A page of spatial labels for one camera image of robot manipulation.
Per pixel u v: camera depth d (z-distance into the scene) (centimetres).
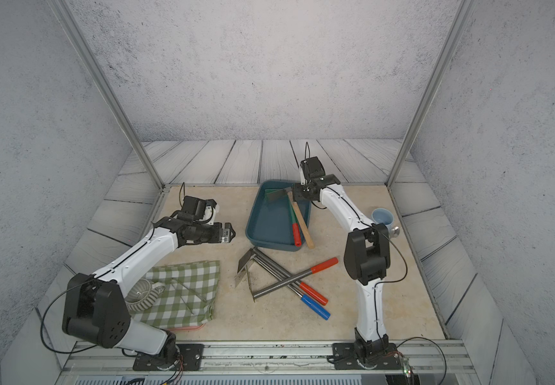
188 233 63
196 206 69
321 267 89
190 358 73
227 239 78
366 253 54
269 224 108
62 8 69
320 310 81
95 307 48
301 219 99
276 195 111
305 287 87
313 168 74
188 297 85
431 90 87
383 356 68
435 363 73
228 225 80
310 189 70
